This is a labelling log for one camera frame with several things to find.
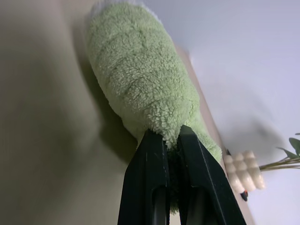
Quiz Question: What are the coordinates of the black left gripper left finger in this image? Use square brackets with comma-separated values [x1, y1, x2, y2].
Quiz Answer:
[118, 129, 171, 225]

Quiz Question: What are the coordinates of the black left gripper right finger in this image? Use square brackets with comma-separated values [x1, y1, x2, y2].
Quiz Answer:
[177, 124, 248, 225]

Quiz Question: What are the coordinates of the green fluffy towel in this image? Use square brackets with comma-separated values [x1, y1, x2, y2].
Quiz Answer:
[83, 1, 222, 213]

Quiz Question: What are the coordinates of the white bubble plant pot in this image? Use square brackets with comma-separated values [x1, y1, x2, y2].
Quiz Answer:
[223, 150, 267, 194]

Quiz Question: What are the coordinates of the green leafy plant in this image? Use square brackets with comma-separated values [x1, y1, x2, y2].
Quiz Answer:
[258, 132, 300, 172]

